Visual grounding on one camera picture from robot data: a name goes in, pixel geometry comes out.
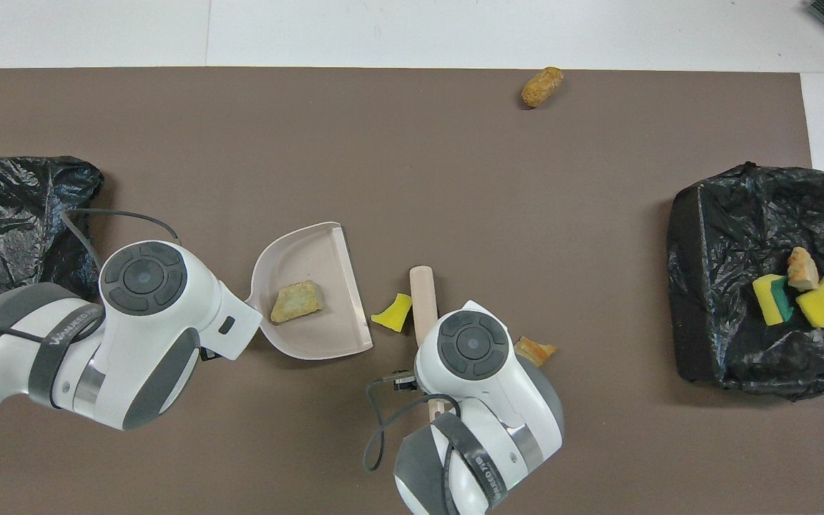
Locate yellow wedge sponge piece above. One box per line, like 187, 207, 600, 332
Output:
371, 293, 413, 334

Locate beige hand brush black bristles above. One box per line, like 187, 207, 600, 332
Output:
409, 265, 450, 424

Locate pale greenish beige sponge piece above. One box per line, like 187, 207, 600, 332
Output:
270, 280, 325, 325

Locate beige plastic dustpan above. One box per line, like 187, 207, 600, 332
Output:
245, 221, 374, 361

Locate brown oval sponge piece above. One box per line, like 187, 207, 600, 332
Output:
521, 67, 565, 109

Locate notched yellow sponge piece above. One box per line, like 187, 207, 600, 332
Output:
752, 274, 795, 327

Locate beige torn sponge piece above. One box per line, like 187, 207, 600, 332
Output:
786, 247, 820, 293

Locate yellow rectangular sponge piece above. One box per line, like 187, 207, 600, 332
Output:
795, 273, 824, 329

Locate orange striped sponge piece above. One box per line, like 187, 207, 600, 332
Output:
514, 336, 558, 368

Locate brown table mat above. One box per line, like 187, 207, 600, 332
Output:
0, 68, 824, 515

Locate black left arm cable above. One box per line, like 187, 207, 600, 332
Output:
0, 208, 181, 344

